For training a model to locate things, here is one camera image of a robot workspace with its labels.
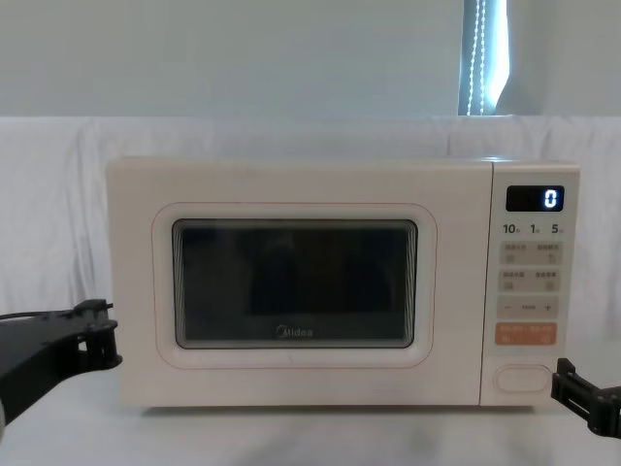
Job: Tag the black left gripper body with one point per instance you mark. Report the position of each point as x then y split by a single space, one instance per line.
34 354

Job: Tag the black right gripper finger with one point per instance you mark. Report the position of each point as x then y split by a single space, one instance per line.
572 388

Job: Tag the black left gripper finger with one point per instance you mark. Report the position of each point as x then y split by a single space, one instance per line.
94 308
102 347

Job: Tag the oven control panel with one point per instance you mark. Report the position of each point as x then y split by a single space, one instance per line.
531 272

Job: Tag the cream microwave oven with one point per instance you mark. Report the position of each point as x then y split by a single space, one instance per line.
291 194

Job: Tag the white table cloth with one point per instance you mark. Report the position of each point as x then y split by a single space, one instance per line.
310 442

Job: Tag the white curtain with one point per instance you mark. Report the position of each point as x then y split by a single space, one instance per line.
194 73

